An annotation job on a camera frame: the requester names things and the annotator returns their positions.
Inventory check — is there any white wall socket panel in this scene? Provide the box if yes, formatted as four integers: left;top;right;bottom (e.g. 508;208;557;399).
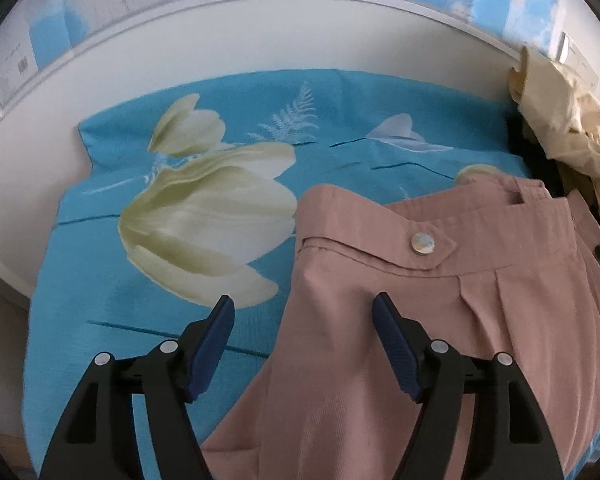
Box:
556;32;598;89

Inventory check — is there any cream garment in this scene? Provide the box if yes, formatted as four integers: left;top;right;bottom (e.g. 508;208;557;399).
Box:
508;47;600;207

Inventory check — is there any black garment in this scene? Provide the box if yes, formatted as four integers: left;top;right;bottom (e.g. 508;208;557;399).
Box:
505;110;566;197

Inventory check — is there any blue floral bed sheet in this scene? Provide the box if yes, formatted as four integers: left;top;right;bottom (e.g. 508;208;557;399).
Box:
23;70;532;479

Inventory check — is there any pink shirt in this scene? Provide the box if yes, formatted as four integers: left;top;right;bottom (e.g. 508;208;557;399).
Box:
202;176;600;479

